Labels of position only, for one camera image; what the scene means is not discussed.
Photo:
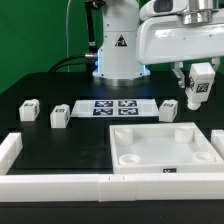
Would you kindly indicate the white square tabletop tray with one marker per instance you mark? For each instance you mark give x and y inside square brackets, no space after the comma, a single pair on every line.
[162,148]

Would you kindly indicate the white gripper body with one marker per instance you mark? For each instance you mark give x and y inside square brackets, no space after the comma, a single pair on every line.
[165,39]

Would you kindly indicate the white U-shaped fence wall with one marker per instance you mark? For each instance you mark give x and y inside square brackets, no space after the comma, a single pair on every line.
[100,187]

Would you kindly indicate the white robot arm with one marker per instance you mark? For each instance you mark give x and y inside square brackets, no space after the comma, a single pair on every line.
[116,58]

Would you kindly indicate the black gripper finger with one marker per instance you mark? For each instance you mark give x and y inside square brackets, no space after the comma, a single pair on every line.
[215,62]
[176,68]

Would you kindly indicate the white marker plate with tags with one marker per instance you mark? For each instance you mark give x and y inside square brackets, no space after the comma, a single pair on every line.
[115,108]

